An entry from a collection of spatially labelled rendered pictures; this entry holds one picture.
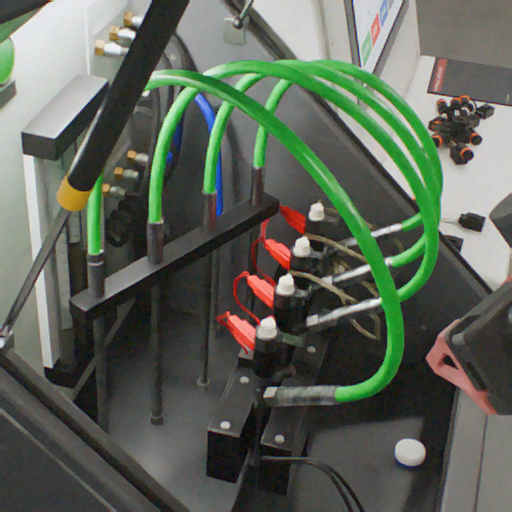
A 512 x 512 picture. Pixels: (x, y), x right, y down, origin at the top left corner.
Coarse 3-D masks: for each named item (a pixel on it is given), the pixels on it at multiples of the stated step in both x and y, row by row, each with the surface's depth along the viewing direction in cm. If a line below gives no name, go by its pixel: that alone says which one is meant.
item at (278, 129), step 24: (168, 72) 87; (192, 72) 86; (216, 96) 85; (240, 96) 83; (264, 120) 82; (288, 144) 81; (312, 168) 81; (96, 192) 102; (336, 192) 81; (96, 216) 104; (360, 216) 81; (96, 240) 106; (360, 240) 81; (384, 264) 82; (384, 288) 82; (384, 360) 86; (360, 384) 90; (384, 384) 87
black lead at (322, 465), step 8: (264, 456) 111; (312, 464) 104; (320, 464) 103; (328, 464) 103; (328, 472) 102; (336, 472) 103; (336, 480) 102; (344, 480) 103; (344, 496) 103; (352, 496) 104; (360, 504) 105
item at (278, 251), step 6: (270, 240) 126; (270, 246) 125; (276, 246) 124; (282, 246) 125; (270, 252) 125; (276, 252) 124; (282, 252) 123; (288, 252) 123; (276, 258) 124; (282, 258) 123; (288, 258) 123; (288, 264) 122
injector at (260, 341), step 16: (256, 336) 107; (256, 352) 108; (272, 352) 108; (256, 368) 110; (272, 368) 110; (288, 368) 110; (256, 384) 112; (256, 400) 113; (256, 416) 115; (256, 432) 116; (256, 448) 118; (256, 464) 119
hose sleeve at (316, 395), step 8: (280, 392) 97; (288, 392) 96; (296, 392) 96; (304, 392) 95; (312, 392) 94; (320, 392) 93; (328, 392) 92; (280, 400) 97; (288, 400) 96; (296, 400) 96; (304, 400) 95; (312, 400) 94; (320, 400) 93; (328, 400) 93; (336, 400) 92
